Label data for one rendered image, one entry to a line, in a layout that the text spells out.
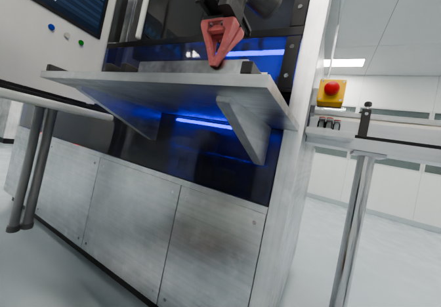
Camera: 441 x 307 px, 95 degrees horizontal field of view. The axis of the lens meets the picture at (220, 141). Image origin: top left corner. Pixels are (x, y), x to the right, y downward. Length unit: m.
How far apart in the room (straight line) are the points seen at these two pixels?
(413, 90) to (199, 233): 5.38
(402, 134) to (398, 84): 4.93
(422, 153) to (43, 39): 1.41
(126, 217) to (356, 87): 5.26
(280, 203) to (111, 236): 0.83
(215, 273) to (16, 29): 1.15
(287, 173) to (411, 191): 4.90
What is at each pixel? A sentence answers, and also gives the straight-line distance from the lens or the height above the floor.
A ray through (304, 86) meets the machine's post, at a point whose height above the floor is 1.00.
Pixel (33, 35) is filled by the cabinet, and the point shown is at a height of 1.05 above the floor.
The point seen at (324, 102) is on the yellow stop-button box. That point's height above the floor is 0.96.
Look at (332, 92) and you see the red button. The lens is 0.67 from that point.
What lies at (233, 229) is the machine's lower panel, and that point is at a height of 0.49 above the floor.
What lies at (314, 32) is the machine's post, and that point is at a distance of 0.80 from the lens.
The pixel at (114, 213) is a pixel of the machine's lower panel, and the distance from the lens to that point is 1.16.
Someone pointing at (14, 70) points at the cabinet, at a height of 0.89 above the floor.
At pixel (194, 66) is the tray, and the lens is 0.41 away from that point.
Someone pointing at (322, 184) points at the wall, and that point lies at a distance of 5.29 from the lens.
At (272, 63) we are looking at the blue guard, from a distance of 0.77.
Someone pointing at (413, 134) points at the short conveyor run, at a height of 0.91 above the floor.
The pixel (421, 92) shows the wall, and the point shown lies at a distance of 5.77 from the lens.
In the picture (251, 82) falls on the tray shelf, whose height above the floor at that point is 0.87.
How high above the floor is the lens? 0.77
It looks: 1 degrees up
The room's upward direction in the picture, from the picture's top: 12 degrees clockwise
